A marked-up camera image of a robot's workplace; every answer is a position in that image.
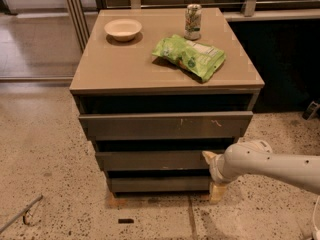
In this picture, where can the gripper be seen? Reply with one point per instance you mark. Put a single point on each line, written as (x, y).
(215, 171)

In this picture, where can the grey drawer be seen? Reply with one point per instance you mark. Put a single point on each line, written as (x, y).
(161, 126)
(157, 184)
(151, 160)

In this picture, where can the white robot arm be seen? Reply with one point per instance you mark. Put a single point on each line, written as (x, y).
(256, 157)

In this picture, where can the grey drawer cabinet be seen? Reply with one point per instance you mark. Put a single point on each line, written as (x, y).
(126, 78)

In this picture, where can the small black floor object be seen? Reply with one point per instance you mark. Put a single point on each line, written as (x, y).
(125, 221)

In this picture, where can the green chip bag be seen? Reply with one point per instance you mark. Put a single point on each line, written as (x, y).
(199, 59)

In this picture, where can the dark device on floor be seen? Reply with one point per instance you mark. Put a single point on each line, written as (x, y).
(311, 110)

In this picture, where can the green white soda can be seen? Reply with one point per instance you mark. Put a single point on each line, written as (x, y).
(193, 21)

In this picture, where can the white paper bowl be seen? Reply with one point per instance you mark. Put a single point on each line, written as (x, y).
(123, 30)

